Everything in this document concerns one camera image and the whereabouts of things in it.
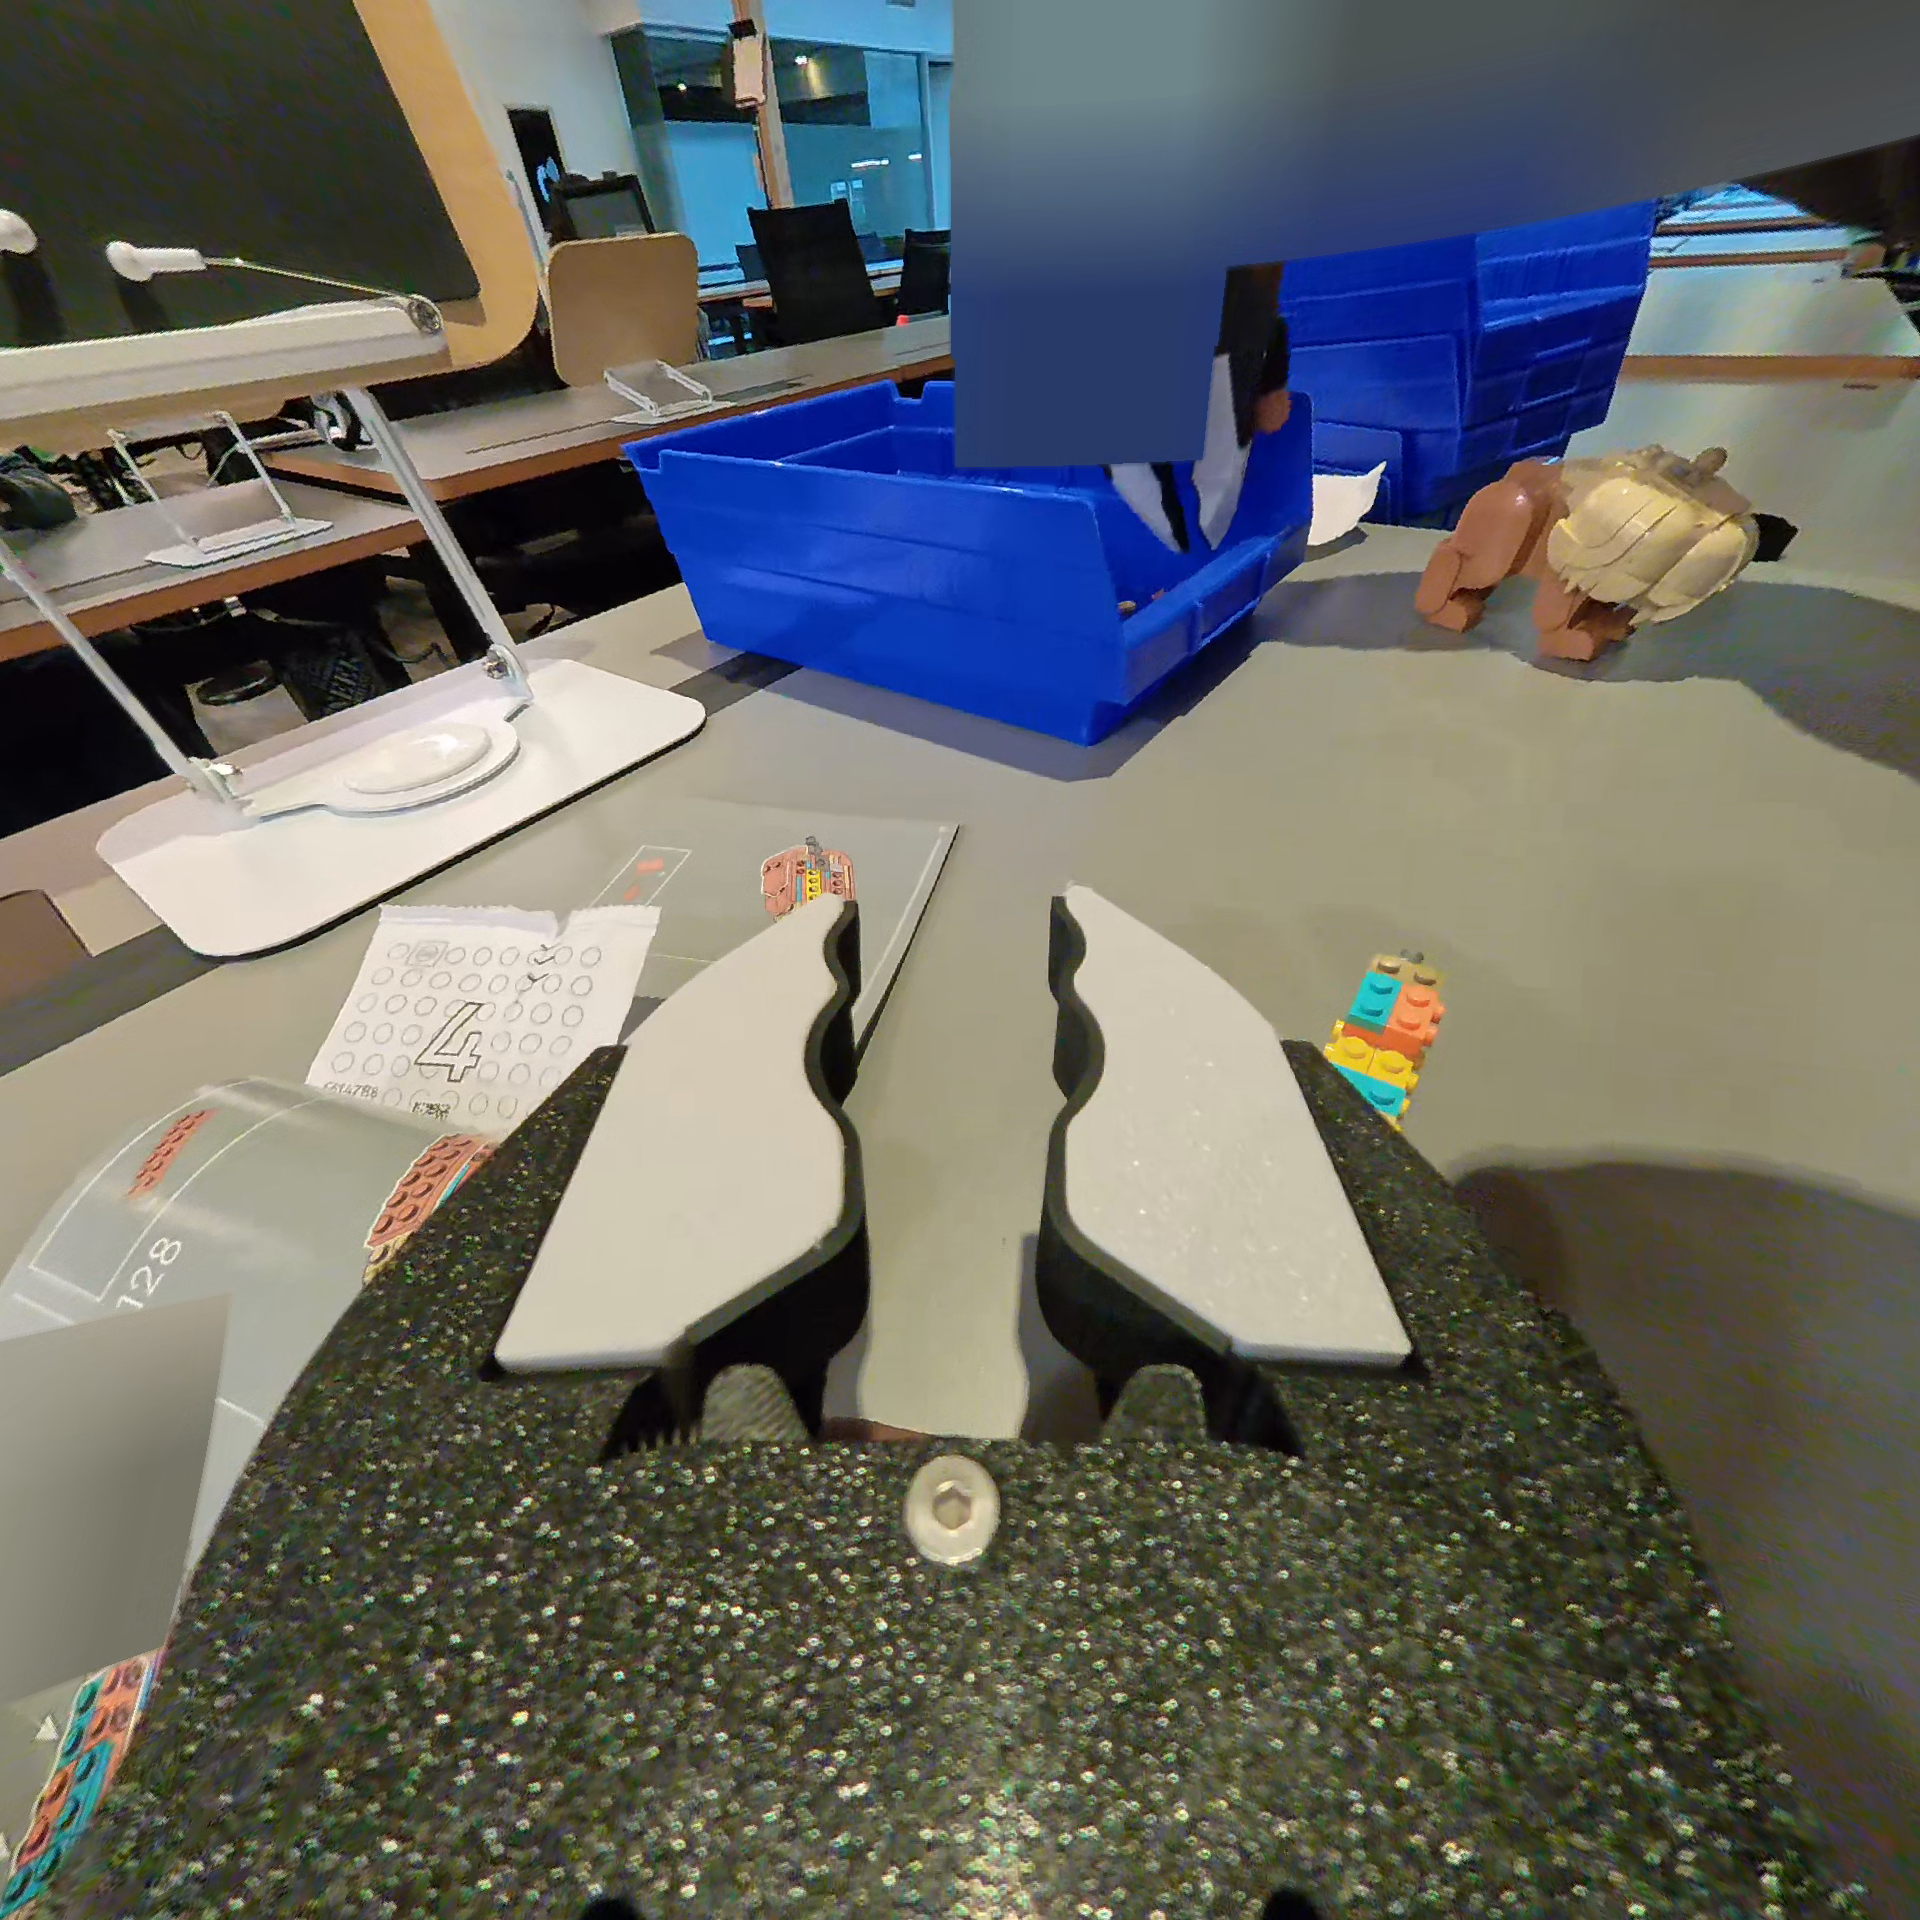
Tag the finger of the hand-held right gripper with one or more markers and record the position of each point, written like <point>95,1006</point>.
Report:
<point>1222,452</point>
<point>1154,505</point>

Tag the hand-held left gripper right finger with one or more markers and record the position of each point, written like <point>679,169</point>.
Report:
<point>1215,1186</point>

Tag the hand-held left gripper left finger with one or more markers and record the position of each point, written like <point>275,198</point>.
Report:
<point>706,1172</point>

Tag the colourful toy brick assembly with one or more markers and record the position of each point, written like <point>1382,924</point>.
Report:
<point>1390,1028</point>

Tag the blue plastic bin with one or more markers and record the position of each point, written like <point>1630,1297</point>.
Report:
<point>898,598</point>

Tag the grey desk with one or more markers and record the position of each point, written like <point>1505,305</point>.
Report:
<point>1275,811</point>

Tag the white desk stand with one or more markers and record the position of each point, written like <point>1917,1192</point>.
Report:
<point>451,764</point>

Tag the white crumpled paper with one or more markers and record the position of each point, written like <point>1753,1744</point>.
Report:
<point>1343,506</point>

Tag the stack of blue bins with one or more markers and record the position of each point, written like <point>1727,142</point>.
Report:
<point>1500,344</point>

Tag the white numbered paper bag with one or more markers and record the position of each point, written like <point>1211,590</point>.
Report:
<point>451,992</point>

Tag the black office chair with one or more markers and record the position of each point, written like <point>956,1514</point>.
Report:
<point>922,280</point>
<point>810,270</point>

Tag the brown toy brick animal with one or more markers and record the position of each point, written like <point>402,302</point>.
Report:
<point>1620,540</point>

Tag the grey instruction booklet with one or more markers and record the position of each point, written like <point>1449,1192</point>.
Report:
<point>268,1199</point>

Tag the clear acrylic stand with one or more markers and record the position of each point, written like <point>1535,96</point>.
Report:
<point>239,533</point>
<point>661,394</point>

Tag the long wooden table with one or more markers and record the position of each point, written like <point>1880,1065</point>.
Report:
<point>451,437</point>

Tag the wood-framed black panel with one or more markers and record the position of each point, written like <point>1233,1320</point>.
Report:
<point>228,118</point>

